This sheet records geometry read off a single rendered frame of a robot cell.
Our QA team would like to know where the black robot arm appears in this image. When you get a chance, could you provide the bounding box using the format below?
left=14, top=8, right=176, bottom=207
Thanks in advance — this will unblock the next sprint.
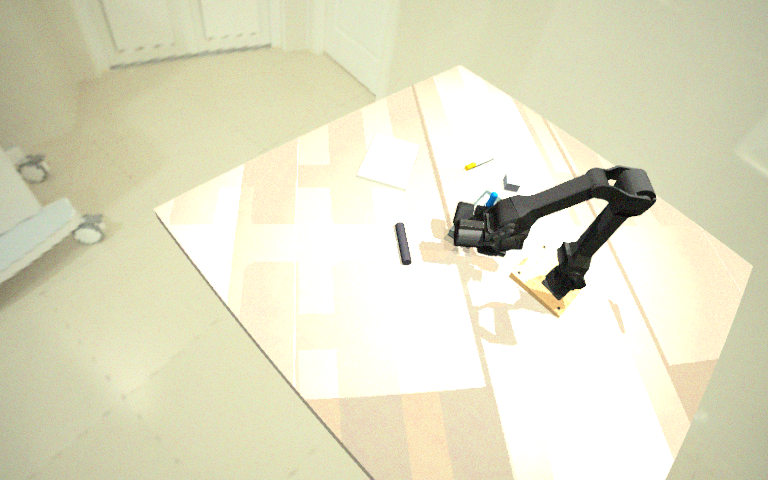
left=454, top=165, right=657, bottom=300

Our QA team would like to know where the grey keyboard with white letter keys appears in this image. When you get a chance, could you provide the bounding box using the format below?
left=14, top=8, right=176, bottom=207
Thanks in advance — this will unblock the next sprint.
left=448, top=189, right=502, bottom=239

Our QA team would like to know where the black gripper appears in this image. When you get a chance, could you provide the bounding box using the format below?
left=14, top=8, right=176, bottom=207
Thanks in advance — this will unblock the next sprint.
left=453, top=201, right=531, bottom=240

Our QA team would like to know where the grey stylus with yellow cap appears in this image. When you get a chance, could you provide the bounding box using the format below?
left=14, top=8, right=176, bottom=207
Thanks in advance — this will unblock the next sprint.
left=464, top=154, right=495, bottom=171

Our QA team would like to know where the dark grey cylinder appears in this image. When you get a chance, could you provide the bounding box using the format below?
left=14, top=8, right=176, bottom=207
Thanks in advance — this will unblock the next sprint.
left=395, top=222, right=412, bottom=265

